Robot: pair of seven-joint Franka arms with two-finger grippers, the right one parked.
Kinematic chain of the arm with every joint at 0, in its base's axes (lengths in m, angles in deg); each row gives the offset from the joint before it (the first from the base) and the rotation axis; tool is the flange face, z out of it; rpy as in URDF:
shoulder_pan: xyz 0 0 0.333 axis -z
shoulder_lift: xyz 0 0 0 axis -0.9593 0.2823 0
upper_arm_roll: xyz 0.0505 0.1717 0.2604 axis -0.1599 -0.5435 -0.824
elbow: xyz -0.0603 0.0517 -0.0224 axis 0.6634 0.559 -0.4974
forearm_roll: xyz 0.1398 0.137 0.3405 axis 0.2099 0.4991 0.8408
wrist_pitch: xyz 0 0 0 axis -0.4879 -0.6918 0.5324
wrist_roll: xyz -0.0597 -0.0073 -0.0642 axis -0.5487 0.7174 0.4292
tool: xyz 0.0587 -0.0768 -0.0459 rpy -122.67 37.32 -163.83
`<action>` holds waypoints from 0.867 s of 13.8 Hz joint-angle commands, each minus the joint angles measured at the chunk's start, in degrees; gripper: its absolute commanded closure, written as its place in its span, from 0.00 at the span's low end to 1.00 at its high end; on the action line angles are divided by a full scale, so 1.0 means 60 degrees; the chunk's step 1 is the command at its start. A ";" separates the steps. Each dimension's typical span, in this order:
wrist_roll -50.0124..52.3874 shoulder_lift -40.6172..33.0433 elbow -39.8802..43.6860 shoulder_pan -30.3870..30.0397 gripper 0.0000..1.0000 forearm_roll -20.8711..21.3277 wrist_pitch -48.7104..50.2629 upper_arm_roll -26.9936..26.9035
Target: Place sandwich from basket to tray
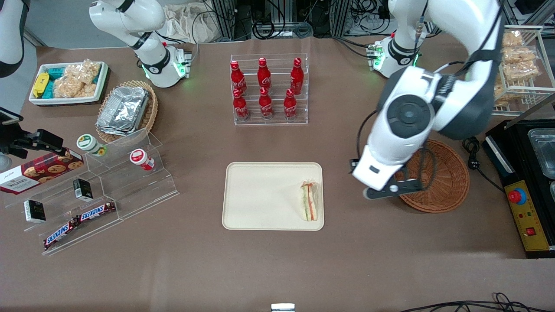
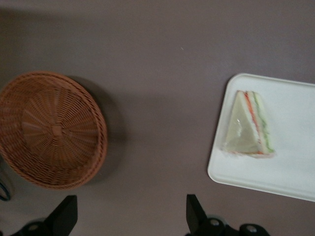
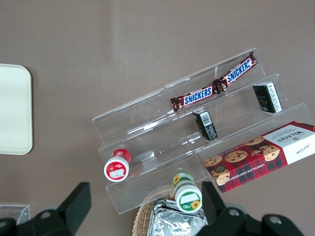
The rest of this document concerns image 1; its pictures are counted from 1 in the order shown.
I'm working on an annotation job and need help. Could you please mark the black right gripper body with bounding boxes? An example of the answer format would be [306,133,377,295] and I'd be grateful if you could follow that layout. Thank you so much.
[0,124,28,159]

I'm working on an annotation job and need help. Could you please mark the triangle sandwich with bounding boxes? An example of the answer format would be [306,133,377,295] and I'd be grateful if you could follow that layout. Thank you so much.
[300,181,319,222]

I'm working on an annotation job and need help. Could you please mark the round brown wicker basket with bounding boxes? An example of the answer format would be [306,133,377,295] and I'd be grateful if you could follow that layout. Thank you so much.
[392,139,470,214]

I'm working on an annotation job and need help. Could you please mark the oval tan wicker basket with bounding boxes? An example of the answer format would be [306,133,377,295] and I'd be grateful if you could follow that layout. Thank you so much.
[95,80,159,144]

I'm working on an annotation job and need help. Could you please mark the cream rectangular plastic tray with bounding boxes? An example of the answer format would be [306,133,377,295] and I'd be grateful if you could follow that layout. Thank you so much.
[222,162,325,231]

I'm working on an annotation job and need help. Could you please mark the red tartan cookie box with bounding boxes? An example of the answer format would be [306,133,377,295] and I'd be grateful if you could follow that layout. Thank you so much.
[0,148,85,196]

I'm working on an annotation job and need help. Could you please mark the white rectangular snack bin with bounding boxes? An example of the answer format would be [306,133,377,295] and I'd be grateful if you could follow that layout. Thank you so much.
[28,61,109,107]

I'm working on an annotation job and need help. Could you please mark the green white yogurt cup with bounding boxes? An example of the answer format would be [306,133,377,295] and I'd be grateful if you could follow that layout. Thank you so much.
[76,134,107,158]

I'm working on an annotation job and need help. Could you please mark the yellow snack packet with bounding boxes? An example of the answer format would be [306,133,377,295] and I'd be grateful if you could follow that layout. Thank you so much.
[32,72,50,98]

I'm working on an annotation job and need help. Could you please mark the bagged rice cracker snack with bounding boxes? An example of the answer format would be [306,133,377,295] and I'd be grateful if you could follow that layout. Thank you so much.
[493,84,511,107]
[502,46,541,81]
[52,76,98,99]
[64,58,101,86]
[503,30,524,48]

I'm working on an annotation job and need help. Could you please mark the small black white box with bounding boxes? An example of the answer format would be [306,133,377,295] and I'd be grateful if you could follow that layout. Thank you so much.
[72,178,94,202]
[23,199,46,224]

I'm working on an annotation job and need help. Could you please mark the stacked aluminium foil containers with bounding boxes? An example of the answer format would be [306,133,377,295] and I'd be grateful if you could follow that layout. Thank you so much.
[96,86,150,137]

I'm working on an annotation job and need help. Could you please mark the brown Snickers bar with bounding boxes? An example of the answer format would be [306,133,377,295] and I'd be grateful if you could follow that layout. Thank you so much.
[75,201,117,223]
[43,218,80,251]

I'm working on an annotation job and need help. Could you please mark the red white yogurt cup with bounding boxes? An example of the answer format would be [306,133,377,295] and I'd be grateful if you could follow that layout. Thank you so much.
[129,149,156,171]

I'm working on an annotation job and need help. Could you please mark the clear acrylic tiered stand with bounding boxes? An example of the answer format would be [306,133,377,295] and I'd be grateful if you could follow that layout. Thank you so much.
[4,127,180,257]

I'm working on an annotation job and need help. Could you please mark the red cola bottle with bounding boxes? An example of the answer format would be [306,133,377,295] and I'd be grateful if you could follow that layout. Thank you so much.
[290,58,304,95]
[258,87,274,120]
[257,57,272,92]
[232,88,250,121]
[230,60,248,96]
[284,88,298,120]

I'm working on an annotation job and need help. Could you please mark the clear acrylic bottle rack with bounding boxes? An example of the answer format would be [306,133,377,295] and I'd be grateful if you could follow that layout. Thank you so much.
[229,53,310,127]

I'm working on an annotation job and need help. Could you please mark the black sealing machine yellow panel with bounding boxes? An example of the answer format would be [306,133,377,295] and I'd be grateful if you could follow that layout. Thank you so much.
[482,117,555,260]

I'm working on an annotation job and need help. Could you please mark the white crumpled cloth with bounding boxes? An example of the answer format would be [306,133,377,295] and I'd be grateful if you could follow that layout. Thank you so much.
[162,3,220,44]

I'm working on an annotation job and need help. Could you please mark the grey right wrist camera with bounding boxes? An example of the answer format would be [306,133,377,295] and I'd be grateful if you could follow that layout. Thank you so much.
[0,107,24,127]

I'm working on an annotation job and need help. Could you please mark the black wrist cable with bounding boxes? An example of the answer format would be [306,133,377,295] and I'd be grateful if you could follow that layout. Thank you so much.
[356,110,378,163]

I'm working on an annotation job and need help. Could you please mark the black power cable with plug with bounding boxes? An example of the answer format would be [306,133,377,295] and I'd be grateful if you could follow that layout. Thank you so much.
[461,136,506,194]

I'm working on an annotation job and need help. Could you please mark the black arm base cable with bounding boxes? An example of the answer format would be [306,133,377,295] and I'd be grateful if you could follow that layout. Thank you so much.
[333,36,379,59]

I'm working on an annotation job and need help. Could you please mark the black table-edge cables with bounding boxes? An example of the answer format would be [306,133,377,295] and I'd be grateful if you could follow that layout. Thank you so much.
[398,292,555,312]

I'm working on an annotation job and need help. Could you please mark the black coiled cable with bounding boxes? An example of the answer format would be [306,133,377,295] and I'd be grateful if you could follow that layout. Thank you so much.
[252,20,314,41]

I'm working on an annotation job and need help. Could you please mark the white wire shelf rack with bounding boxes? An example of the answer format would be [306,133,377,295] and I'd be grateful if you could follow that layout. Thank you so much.
[492,25,555,118]

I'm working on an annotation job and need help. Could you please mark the aluminium frame structure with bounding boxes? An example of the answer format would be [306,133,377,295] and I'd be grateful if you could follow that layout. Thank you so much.
[207,0,392,42]

